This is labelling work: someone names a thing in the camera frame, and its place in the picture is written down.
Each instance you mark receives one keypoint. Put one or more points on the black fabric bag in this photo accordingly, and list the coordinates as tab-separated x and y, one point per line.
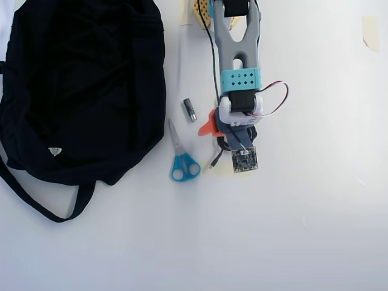
75	91

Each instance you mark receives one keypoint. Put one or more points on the long beige tape strip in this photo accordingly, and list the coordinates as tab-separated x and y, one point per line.
222	173

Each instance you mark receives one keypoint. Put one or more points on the camera circuit board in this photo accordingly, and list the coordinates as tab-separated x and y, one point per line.
245	160

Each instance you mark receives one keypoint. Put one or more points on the beige tape strip with torn end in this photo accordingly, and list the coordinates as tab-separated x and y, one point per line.
370	31

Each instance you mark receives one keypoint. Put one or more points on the blue-grey gripper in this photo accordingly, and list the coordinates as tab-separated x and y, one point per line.
208	127

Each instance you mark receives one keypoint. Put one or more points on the yellow perforated robot base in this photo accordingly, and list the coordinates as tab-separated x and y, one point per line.
203	12

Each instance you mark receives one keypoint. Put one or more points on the black cylindrical battery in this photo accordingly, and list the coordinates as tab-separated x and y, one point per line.
189	109

